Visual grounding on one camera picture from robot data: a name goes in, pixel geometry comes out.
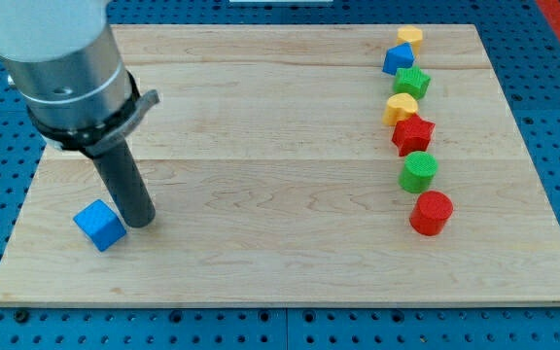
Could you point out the green star block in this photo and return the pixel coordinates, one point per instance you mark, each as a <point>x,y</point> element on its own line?
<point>412,81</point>

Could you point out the yellow hexagon block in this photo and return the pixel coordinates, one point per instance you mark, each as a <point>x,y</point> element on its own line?
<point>412,35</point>

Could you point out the yellow heart block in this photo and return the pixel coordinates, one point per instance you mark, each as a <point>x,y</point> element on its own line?
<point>399,107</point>

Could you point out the green cylinder block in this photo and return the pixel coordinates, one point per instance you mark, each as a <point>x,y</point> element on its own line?
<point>418,172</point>

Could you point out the blue cube block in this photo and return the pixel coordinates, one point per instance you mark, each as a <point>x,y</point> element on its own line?
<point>100,224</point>

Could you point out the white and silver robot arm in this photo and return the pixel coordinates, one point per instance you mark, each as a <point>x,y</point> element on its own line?
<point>63,59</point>

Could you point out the wooden board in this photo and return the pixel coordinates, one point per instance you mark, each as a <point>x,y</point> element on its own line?
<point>276,182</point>

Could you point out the red cylinder block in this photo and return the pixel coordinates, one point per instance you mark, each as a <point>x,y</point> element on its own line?
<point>431,213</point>

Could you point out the red star block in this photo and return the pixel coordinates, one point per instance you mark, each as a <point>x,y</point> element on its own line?
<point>413,134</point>

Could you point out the blue pentagon block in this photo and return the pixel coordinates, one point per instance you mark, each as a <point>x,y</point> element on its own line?
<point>400,56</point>

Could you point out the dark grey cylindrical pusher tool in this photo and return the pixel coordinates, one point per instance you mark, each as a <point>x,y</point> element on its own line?
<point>121,176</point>

